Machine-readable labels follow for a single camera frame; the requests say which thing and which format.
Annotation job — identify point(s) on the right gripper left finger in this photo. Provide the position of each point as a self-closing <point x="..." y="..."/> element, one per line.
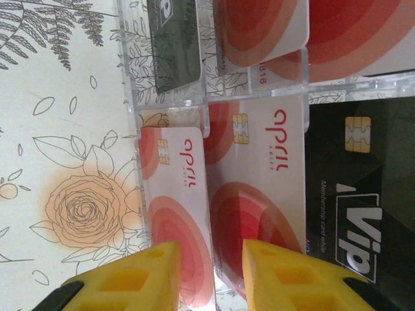
<point x="129" y="285"/>

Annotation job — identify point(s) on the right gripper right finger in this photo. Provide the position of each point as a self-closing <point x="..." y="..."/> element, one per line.
<point x="308" y="288"/>

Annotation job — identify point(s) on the white red circles card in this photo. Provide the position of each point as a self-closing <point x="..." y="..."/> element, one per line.
<point x="259" y="26"/>
<point x="279" y="74"/>
<point x="259" y="194"/>
<point x="356" y="32"/>
<point x="175" y="194"/>

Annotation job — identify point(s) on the black VIP membership card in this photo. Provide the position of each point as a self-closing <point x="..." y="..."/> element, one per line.
<point x="356" y="194"/>

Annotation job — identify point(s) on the dark green card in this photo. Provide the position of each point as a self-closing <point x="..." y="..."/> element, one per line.
<point x="175" y="48"/>

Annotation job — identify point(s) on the floral patterned table cover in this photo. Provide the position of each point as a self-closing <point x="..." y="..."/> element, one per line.
<point x="48" y="129"/>

